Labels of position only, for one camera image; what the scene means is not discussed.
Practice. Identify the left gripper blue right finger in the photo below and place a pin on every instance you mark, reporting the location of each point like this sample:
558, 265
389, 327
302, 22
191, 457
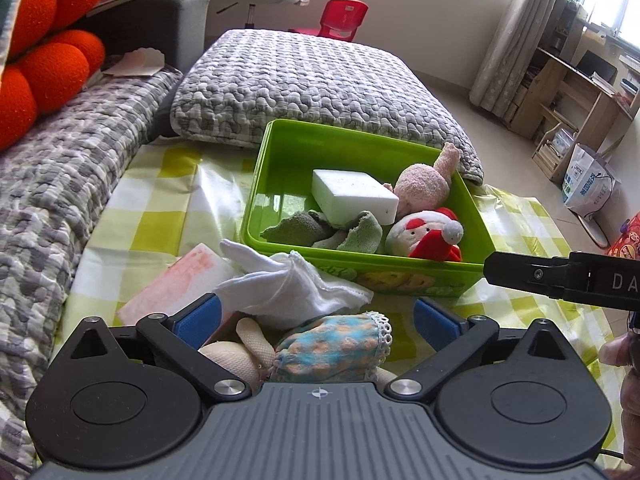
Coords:
459, 344

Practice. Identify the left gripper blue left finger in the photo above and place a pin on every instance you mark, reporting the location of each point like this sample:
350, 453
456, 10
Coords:
175, 340

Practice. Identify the beige doll with blue dress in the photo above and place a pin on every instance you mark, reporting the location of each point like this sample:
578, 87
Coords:
336, 348

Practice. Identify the Santa Claus plush toy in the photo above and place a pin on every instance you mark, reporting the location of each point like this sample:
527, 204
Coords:
428, 234

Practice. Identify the white cotton glove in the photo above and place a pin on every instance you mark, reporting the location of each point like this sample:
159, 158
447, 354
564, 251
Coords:
284, 291

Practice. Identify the green towel cloth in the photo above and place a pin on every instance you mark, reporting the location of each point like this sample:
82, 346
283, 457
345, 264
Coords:
312, 229

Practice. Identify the pink plush bunny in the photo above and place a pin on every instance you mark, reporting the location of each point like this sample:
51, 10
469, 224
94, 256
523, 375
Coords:
424, 187

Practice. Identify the white sponge block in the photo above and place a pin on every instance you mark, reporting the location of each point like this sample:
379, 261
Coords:
343, 195

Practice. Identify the green plastic storage bin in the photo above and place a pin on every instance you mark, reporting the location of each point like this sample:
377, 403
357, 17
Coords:
291, 151

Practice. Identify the person's right hand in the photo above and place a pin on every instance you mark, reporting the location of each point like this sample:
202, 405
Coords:
617, 353

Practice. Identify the red patterned bag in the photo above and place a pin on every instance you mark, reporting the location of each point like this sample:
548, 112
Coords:
628, 244

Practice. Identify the white paper bag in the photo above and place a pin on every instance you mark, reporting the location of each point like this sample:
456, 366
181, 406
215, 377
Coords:
588, 182

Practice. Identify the green checkered plastic tablecloth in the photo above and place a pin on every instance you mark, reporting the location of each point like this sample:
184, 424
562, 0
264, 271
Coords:
177, 194

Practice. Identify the wooden bookshelf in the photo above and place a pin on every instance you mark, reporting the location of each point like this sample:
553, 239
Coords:
562, 101

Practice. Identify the grey quilted sofa cover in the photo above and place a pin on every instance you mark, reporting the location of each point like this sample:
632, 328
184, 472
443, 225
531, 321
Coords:
55, 183

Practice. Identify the grey quilted ottoman cushion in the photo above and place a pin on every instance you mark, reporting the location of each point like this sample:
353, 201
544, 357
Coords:
248, 77

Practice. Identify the grey floral curtain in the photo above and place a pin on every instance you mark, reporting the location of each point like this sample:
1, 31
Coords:
516, 39

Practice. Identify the grey sofa armrest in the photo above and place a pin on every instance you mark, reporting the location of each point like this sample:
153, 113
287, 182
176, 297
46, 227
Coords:
174, 27

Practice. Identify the red plastic kids chair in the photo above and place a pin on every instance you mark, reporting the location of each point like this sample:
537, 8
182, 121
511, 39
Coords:
340, 20

